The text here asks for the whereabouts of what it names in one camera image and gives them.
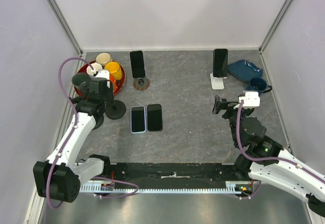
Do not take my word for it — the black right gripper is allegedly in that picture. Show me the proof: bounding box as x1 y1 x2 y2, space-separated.
211 94 251 146

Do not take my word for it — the black round-base phone stand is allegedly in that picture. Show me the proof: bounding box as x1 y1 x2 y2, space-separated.
69 94 105 131

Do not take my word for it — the light blue cased phone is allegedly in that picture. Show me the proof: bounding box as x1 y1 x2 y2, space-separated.
131 106 146 134

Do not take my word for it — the black phone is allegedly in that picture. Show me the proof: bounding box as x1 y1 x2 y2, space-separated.
129 50 145 79
147 104 163 132
212 49 228 78

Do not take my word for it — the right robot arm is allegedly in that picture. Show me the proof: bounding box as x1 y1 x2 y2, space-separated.
212 91 324 216

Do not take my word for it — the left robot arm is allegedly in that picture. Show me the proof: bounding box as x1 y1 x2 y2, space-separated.
33 78 114 203

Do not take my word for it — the white phone stand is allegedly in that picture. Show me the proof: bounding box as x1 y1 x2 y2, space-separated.
210 73 224 90

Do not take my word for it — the round wooden phone stand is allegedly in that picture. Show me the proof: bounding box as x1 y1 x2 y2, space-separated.
133 78 150 90

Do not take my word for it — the black phone on white stand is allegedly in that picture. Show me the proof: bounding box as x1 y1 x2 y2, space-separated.
212 49 228 78

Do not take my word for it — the orange mug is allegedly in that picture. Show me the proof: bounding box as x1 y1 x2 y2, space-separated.
113 80 122 94

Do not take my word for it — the dark green mug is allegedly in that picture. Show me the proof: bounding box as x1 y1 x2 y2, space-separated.
72 73 90 93

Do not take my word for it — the yellow mug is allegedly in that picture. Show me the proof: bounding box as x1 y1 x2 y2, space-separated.
105 61 123 80

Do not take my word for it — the cream beige mug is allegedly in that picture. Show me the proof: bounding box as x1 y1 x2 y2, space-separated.
95 53 112 67

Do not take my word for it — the blue shell-shaped plate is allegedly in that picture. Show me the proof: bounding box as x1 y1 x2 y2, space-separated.
227 59 264 82

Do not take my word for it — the dark blue ceramic mug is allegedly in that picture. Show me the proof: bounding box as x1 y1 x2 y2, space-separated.
245 77 273 95

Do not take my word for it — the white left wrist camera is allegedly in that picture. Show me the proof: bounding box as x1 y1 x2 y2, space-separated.
91 69 110 88

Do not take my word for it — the white mug blue handle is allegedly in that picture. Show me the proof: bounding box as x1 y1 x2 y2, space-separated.
86 62 103 77

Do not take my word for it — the light blue cable duct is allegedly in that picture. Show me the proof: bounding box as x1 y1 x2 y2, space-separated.
80 181 253 195

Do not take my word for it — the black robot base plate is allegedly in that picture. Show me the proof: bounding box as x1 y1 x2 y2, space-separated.
101 163 241 190

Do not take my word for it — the aluminium corner frame post left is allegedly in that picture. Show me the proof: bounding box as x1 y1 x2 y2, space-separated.
46 0 83 55

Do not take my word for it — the aluminium corner frame post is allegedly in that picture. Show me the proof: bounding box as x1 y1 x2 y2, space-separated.
46 0 83 55
258 0 294 54

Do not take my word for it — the aluminium corner frame post right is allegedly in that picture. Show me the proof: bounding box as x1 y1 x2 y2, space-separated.
258 0 294 54

